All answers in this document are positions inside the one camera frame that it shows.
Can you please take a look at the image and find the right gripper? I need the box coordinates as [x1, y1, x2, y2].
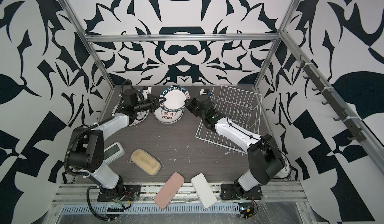
[185, 97, 208, 122]

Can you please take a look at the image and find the white plate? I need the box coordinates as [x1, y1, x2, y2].
[160, 85, 190, 113]
[154, 107, 184, 125]

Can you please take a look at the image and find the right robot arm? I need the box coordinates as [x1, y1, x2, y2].
[185, 95, 292, 192]

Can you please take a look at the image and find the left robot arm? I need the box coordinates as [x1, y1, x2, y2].
[64, 80, 166, 195]

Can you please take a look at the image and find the beige glasses case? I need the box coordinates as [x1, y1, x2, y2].
[131, 149, 162, 176]

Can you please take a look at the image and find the white handheld digital device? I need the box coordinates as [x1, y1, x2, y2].
[104, 142, 125, 165]

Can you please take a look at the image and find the white glasses case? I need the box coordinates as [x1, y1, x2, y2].
[191, 173, 217, 209]

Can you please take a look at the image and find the pink glasses case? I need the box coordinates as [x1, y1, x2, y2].
[154, 172, 185, 210]

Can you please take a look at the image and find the white twin bell alarm clock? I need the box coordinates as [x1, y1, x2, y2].
[274, 157, 292, 180]

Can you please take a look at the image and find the small circuit board with LED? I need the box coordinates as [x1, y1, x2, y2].
[239, 202, 259, 220]

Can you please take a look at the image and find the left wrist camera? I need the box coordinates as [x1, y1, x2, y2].
[141, 86, 152, 99]

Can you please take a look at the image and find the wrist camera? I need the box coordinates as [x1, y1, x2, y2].
[141, 86, 152, 99]
[199, 89, 212, 97]

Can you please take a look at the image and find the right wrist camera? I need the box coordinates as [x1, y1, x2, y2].
[199, 89, 212, 97]

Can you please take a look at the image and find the white wire dish rack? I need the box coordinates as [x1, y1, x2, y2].
[196, 84, 263, 155]

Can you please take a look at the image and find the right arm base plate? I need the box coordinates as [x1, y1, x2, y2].
[220, 184, 263, 201]

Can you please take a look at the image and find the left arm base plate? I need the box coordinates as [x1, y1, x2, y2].
[97, 185, 142, 202]

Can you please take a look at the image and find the white slotted cable duct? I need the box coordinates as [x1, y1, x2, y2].
[61, 203, 240, 215]

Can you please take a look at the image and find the aluminium front mounting rail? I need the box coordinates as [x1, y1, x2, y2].
[52, 181, 307, 204]

